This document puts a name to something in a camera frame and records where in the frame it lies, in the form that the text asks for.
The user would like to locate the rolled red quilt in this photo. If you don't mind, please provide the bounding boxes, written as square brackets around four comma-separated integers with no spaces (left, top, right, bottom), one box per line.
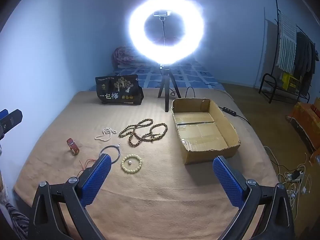
[111,46,140,68]

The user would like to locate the black clothes rack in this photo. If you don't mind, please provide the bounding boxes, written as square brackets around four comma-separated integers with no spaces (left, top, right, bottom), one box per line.
[259,0,320,104]

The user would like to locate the white power strip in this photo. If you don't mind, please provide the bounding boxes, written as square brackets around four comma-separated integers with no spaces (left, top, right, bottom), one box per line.
[285,170,307,182]

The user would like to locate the dark hanging clothes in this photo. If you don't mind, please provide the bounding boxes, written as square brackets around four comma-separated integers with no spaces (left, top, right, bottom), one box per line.
[294,31,319,95]

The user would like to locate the white pearl bracelet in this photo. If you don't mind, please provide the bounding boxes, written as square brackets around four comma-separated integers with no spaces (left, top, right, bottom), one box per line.
[94,127,117,142]

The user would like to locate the black cable with inline switch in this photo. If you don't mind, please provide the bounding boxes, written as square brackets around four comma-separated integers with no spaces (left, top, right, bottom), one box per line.
[185,87,253,127]

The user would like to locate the orange cardboard boxes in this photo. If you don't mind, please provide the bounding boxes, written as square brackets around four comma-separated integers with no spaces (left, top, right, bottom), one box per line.
[286,102,320,155]

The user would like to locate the yellow box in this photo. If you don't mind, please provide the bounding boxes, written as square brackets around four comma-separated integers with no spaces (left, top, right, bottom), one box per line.
[281,72,300,90]

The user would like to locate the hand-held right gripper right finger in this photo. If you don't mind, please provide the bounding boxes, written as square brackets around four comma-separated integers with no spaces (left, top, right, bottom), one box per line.
[212,155,297,240]

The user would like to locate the ring light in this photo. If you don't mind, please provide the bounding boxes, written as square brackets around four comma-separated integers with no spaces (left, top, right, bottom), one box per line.
[129,0,205,64]

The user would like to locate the black printed snack bag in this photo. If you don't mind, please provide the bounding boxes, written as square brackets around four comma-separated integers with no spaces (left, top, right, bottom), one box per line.
[95,74,145,105]

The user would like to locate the green jade pendant red cord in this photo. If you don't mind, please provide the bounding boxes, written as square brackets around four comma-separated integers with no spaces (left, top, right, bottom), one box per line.
[76,157,100,178]

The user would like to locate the striped cloth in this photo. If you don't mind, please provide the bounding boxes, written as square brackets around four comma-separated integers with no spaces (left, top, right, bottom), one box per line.
[5,202,30,240]

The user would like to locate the brown leather strap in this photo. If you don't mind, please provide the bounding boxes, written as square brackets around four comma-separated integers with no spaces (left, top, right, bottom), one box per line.
[66,138,80,156]

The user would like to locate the striped hanging towel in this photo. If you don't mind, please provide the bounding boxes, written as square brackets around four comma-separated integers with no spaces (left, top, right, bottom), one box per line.
[276,11,297,72]

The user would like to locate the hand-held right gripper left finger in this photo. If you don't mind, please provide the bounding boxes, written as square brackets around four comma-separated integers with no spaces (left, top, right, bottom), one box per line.
[27,153,112,240]

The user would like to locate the black tripod stand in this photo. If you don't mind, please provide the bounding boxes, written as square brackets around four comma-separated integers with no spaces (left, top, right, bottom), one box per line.
[157,64,182,113]

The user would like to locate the tangle of white cables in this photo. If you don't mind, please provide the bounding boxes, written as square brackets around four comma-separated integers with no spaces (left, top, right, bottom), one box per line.
[262,146,313,218]

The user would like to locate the wooden bead necklace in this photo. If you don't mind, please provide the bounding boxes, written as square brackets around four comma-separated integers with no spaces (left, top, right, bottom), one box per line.
[118,119,168,147]

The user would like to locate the yellow bead bracelet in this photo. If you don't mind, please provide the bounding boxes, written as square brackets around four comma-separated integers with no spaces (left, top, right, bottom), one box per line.
[121,154,143,173]

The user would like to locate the cardboard box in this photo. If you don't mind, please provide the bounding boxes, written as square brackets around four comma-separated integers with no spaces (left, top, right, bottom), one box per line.
[171,98,241,165]

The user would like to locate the silver bangle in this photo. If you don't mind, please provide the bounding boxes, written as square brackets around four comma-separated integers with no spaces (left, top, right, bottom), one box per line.
[99,143,122,165]

